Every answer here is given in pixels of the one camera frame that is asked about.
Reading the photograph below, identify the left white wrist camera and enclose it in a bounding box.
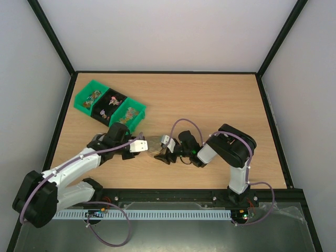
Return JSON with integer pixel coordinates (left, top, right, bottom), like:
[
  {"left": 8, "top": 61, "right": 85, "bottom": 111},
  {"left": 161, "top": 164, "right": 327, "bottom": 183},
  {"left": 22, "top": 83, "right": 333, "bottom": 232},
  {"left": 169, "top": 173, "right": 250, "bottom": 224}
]
[{"left": 129, "top": 140, "right": 148, "bottom": 153}]

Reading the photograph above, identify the metal candy scoop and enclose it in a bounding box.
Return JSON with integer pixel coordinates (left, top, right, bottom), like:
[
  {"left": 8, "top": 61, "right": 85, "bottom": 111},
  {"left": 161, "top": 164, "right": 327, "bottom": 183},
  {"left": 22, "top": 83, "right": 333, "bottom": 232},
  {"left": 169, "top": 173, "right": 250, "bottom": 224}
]
[{"left": 92, "top": 133, "right": 104, "bottom": 141}]

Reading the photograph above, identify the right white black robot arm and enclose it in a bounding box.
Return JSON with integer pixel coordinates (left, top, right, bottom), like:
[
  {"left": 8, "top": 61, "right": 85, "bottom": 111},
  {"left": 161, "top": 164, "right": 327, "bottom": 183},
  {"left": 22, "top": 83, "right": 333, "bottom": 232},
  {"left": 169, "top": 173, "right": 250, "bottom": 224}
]
[{"left": 154, "top": 124, "right": 257, "bottom": 206}]

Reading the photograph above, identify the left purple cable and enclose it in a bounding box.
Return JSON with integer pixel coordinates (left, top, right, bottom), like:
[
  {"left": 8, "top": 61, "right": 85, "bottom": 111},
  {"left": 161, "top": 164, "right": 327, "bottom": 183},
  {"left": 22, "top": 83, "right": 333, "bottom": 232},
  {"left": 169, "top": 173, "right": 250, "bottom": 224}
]
[{"left": 19, "top": 131, "right": 144, "bottom": 247}]

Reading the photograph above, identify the light blue cable duct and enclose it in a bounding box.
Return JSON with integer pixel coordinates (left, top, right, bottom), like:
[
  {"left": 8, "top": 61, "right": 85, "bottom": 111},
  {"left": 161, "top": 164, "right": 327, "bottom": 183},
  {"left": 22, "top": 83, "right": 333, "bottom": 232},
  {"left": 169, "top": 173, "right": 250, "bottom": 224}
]
[{"left": 53, "top": 209, "right": 232, "bottom": 221}]

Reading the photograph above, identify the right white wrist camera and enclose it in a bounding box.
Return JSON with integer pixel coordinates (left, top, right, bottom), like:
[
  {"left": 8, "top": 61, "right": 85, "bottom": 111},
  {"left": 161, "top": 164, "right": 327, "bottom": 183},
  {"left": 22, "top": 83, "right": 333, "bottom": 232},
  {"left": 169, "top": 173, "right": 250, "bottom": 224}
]
[{"left": 161, "top": 135, "right": 179, "bottom": 153}]

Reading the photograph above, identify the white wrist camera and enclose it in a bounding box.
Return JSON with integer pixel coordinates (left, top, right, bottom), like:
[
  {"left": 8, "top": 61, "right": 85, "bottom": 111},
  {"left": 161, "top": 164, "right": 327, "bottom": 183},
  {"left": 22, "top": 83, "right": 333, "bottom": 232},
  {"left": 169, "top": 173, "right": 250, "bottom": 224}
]
[
  {"left": 161, "top": 135, "right": 179, "bottom": 153},
  {"left": 129, "top": 140, "right": 148, "bottom": 153}
]

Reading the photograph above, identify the green bin of sticks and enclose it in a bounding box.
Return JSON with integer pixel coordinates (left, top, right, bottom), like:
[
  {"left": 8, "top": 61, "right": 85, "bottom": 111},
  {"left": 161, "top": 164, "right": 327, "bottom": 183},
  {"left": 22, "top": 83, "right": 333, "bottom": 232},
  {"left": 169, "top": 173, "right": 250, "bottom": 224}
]
[{"left": 73, "top": 80, "right": 109, "bottom": 116}]

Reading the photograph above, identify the black bin of lollipops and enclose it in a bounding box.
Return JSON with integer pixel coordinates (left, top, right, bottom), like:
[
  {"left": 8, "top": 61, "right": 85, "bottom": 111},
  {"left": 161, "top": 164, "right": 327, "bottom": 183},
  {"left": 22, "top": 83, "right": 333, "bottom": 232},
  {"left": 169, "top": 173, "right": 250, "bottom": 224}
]
[{"left": 91, "top": 88, "right": 127, "bottom": 126}]

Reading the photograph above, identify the white jar lid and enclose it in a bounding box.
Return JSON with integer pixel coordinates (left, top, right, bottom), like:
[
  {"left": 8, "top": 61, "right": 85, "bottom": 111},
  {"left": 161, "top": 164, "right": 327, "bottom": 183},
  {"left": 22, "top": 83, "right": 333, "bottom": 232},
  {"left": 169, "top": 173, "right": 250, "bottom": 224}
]
[{"left": 146, "top": 136, "right": 164, "bottom": 156}]

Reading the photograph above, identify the green bin of gummies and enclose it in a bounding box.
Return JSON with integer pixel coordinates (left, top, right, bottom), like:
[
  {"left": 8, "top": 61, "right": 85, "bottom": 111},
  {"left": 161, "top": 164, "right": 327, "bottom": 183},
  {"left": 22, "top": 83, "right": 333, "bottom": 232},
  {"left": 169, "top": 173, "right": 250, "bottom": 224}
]
[{"left": 109, "top": 97, "right": 146, "bottom": 133}]

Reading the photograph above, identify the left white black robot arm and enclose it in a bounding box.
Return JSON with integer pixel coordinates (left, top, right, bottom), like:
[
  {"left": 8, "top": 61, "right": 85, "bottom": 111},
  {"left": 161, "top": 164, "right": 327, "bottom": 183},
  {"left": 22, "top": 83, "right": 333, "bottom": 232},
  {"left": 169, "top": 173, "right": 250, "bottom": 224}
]
[{"left": 12, "top": 122, "right": 148, "bottom": 228}]

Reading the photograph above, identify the black aluminium frame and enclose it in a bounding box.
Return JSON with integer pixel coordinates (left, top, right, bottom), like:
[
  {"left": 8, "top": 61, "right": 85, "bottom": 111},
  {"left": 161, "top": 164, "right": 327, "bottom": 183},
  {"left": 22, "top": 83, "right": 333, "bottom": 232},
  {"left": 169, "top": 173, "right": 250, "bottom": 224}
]
[{"left": 28, "top": 1, "right": 322, "bottom": 251}]

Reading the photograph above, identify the metal front tray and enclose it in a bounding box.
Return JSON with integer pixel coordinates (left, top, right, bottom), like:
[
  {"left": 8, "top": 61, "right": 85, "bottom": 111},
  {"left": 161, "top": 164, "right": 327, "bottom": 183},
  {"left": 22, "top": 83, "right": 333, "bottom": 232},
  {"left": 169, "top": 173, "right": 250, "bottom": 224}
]
[{"left": 14, "top": 203, "right": 315, "bottom": 251}]

